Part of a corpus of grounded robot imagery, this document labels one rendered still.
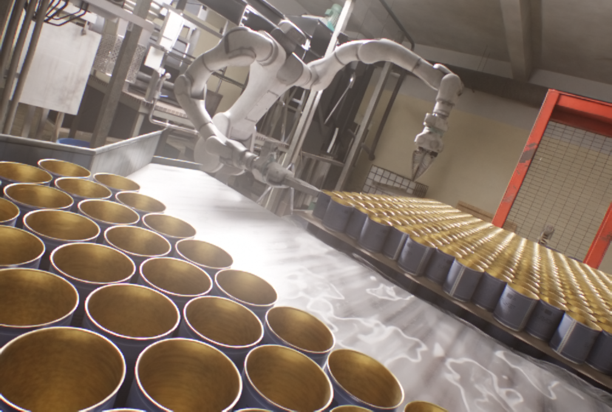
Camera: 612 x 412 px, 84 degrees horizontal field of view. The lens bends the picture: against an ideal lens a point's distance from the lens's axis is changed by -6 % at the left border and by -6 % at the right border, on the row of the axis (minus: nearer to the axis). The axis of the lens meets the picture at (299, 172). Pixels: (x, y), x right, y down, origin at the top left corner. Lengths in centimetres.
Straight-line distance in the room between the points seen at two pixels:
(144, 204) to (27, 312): 26
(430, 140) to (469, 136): 882
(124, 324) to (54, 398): 8
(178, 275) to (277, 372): 14
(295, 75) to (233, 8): 183
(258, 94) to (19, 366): 126
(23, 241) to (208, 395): 21
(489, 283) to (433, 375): 39
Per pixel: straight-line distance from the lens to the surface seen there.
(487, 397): 63
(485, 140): 1013
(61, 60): 258
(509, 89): 951
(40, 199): 51
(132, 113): 454
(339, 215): 99
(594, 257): 241
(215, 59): 134
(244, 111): 146
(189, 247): 46
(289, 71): 154
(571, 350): 92
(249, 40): 128
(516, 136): 1009
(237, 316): 36
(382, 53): 147
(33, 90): 257
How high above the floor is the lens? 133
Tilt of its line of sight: 6 degrees down
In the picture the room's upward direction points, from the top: 21 degrees clockwise
